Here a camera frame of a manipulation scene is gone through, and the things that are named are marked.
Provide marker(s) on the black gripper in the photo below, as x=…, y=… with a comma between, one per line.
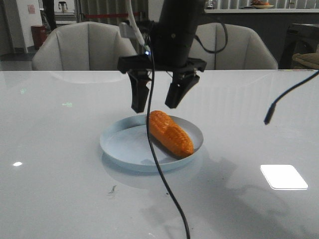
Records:
x=182, y=80

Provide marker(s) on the orange corn cob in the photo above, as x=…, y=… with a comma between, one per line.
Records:
x=170, y=134

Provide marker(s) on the light blue round plate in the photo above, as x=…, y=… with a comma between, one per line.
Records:
x=126, y=144

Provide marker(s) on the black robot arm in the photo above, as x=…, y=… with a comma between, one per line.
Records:
x=170, y=41

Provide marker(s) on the grey left dining chair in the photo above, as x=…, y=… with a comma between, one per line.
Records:
x=82, y=47

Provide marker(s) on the grey dining chair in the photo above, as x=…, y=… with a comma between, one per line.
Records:
x=82, y=47
x=231, y=47

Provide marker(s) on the grey right dining chair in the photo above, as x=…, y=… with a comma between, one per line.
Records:
x=231, y=47

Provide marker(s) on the red barrier belt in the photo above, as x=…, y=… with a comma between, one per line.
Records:
x=113, y=15

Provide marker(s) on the fruit bowl on counter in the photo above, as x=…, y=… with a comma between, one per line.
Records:
x=260, y=4

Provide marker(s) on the dark grey sideboard counter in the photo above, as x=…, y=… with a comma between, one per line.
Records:
x=270, y=24

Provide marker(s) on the red bin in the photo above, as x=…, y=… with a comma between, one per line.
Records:
x=38, y=35

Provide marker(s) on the dark armchair with cushion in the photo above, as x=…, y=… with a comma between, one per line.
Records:
x=300, y=38

